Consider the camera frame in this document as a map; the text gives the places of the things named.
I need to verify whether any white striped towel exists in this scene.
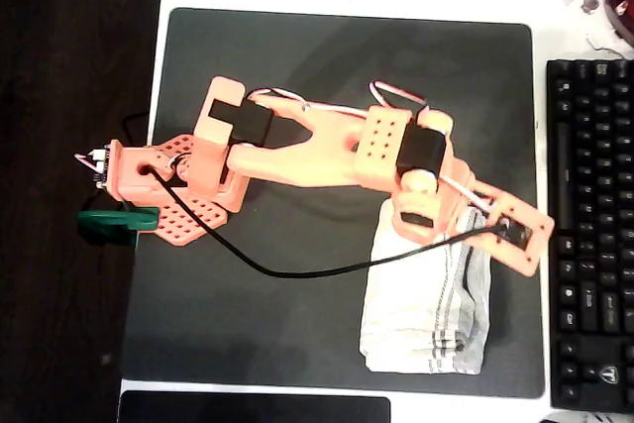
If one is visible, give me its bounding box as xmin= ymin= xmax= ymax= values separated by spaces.
xmin=359 ymin=197 xmax=493 ymax=375

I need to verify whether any black keyboard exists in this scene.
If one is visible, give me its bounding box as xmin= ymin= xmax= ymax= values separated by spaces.
xmin=546 ymin=58 xmax=634 ymax=414

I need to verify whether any black desk mat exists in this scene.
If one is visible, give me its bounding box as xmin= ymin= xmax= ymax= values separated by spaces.
xmin=118 ymin=6 xmax=546 ymax=400

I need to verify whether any green table clamp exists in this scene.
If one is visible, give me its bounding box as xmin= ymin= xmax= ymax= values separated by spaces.
xmin=76 ymin=206 xmax=160 ymax=249

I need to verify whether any small controller board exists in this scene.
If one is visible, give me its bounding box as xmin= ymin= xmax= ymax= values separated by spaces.
xmin=73 ymin=148 xmax=111 ymax=191

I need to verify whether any orange camera mount frame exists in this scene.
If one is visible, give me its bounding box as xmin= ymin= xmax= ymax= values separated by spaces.
xmin=465 ymin=179 xmax=555 ymax=278

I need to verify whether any black camera cable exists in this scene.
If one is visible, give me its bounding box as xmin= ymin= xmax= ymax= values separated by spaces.
xmin=146 ymin=167 xmax=507 ymax=279

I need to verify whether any orange perforated base plate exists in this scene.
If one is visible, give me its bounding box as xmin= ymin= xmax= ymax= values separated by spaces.
xmin=148 ymin=133 xmax=232 ymax=249

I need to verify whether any thin black power cable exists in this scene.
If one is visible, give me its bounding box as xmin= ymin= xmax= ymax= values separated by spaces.
xmin=121 ymin=113 xmax=153 ymax=147

